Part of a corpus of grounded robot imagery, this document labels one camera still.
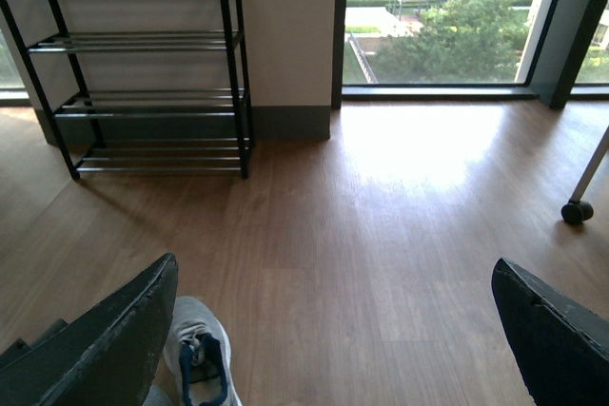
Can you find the chair leg with caster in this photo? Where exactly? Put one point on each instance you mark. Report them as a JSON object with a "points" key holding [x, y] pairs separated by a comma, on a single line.
{"points": [[577, 211]]}

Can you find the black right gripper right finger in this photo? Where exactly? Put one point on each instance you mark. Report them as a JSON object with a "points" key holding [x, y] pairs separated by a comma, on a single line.
{"points": [[560, 347]]}

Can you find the black metal shoe rack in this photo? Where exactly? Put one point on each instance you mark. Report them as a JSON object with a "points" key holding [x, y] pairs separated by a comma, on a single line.
{"points": [[138, 86]]}

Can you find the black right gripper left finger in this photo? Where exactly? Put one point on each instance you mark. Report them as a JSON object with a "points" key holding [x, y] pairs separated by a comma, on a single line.
{"points": [[108, 356]]}

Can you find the grey knit sneaker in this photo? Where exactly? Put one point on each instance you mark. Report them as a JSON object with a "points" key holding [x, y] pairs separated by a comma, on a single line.
{"points": [[156, 396], [198, 354]]}

